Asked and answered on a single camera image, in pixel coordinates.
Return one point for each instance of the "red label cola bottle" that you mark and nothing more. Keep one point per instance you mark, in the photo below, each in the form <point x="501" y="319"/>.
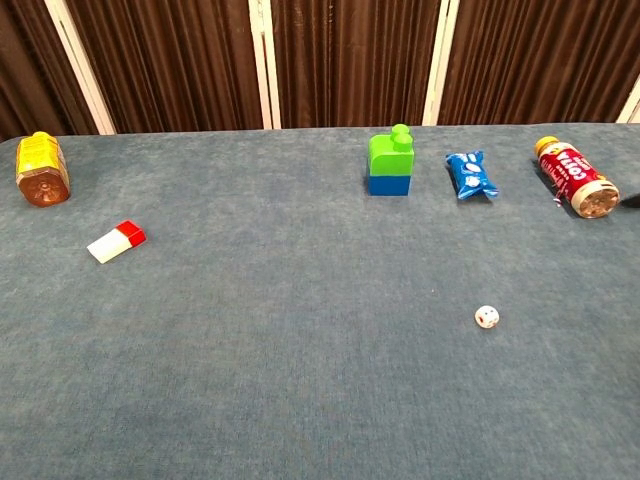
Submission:
<point x="575" y="175"/>

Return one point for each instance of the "blue table cloth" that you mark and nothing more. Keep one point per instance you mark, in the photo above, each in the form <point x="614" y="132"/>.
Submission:
<point x="300" y="310"/>

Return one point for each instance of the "brown folding screen panel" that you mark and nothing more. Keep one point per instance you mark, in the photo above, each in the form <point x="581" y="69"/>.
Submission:
<point x="30" y="65"/>
<point x="355" y="60"/>
<point x="170" y="62"/>
<point x="535" y="60"/>

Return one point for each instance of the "blue toy building block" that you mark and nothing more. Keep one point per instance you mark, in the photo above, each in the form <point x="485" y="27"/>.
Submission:
<point x="389" y="185"/>

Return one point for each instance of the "green toy building block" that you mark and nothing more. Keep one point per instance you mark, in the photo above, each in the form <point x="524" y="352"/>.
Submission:
<point x="391" y="157"/>

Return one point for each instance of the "white and red box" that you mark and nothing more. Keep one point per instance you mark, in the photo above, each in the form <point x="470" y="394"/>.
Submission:
<point x="115" y="242"/>

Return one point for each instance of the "yellow label tea bottle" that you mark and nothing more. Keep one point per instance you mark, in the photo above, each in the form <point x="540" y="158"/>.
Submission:
<point x="41" y="170"/>

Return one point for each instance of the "blue cookie snack pack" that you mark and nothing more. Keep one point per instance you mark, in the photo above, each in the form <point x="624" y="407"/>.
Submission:
<point x="471" y="175"/>

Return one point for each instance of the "white die with red dots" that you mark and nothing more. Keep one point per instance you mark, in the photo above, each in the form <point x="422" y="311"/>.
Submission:
<point x="486" y="317"/>

